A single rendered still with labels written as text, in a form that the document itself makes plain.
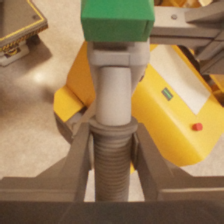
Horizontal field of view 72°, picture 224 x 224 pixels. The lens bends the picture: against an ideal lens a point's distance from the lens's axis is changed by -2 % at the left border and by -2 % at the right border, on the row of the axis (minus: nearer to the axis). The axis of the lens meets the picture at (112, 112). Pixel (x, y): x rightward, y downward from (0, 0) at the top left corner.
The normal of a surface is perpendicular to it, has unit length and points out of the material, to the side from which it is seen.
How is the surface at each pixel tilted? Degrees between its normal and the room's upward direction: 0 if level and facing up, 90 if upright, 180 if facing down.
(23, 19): 0
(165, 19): 16
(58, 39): 0
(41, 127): 0
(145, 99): 45
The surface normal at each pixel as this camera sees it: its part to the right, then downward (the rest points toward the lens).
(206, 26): 0.03, -0.21
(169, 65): 0.30, -0.20
